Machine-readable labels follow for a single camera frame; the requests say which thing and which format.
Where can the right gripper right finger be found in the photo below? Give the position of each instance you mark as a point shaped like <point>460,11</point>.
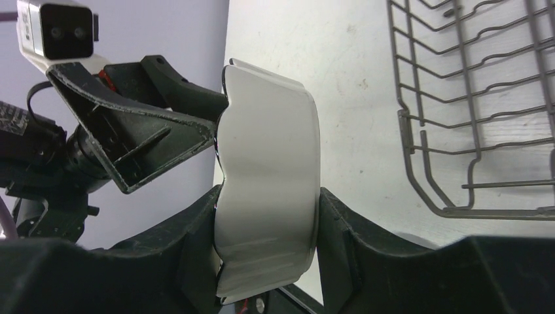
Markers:
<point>367,269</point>

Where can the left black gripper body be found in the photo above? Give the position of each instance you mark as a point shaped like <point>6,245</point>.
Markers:
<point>124,129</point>

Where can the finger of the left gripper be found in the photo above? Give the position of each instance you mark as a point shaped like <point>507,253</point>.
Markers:
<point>188,136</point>
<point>180,94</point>

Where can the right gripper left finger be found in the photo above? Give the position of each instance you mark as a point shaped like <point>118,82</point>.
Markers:
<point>169,268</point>

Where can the white scalloped black-rimmed dish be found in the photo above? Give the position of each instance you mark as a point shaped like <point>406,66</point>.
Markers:
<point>269,150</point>

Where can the grey wire dish rack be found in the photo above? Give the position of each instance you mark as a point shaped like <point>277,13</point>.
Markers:
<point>474,81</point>

